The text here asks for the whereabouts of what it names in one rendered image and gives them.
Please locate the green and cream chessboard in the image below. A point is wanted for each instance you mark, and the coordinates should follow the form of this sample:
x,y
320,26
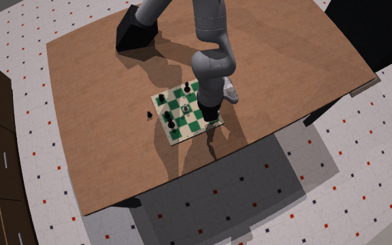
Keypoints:
x,y
187,124

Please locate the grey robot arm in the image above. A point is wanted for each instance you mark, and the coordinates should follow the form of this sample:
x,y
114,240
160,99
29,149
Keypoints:
x,y
210,67

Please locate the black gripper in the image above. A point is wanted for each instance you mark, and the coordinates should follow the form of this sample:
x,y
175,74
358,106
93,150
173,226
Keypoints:
x,y
210,107

